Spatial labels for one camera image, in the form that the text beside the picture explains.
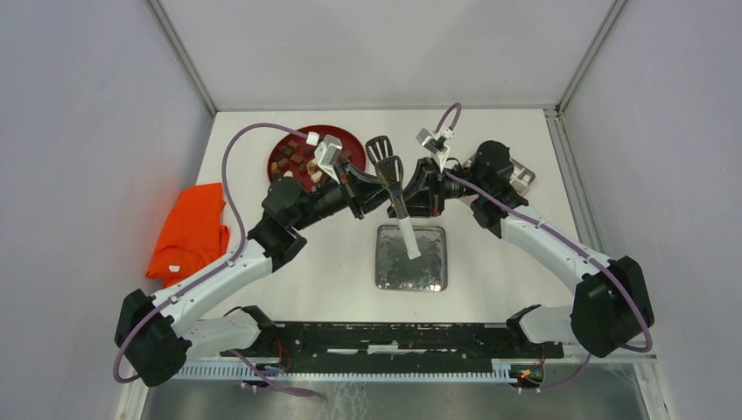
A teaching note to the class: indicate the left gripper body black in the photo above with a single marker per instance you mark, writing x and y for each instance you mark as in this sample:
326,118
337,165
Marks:
354,193

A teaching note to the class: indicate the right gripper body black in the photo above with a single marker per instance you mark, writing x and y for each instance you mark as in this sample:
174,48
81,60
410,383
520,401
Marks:
434,188

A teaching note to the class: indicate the metal serving tongs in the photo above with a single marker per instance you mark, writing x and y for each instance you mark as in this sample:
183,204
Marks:
389,170

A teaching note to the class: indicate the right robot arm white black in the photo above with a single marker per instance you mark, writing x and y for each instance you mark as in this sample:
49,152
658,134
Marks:
610,309

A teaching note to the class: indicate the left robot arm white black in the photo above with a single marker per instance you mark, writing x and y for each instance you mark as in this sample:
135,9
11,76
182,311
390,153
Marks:
157,334

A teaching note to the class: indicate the pink divided chocolate box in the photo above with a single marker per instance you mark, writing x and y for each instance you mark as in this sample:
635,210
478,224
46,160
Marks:
522,178

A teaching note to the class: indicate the round red plate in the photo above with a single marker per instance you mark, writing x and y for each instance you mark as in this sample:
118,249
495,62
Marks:
292,154

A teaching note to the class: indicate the orange cloth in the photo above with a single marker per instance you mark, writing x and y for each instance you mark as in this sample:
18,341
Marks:
192,237

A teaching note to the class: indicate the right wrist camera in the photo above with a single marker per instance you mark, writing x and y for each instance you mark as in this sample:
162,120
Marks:
436,144

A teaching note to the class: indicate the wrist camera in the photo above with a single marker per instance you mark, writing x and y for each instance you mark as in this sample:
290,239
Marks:
327,151
436,144

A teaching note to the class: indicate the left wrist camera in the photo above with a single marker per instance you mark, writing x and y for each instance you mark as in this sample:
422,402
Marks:
327,151

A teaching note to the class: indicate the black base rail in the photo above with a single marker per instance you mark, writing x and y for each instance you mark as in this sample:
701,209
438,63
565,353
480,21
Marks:
394,348

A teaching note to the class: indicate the white toothed cable strip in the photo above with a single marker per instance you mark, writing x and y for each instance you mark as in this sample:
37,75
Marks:
235,370

